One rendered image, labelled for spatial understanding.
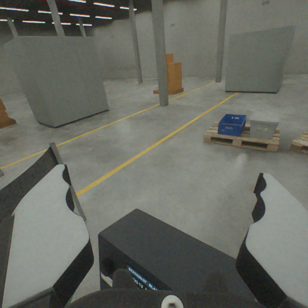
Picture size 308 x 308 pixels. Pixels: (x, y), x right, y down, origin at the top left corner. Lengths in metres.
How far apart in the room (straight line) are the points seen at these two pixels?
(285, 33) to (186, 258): 7.44
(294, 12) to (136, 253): 12.67
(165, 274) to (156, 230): 0.09
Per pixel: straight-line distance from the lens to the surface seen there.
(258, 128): 3.40
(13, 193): 1.40
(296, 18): 12.72
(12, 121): 7.72
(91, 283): 1.81
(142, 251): 0.33
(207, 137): 3.48
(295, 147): 3.57
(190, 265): 0.32
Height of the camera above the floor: 1.52
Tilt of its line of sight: 29 degrees down
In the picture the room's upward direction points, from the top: 6 degrees counter-clockwise
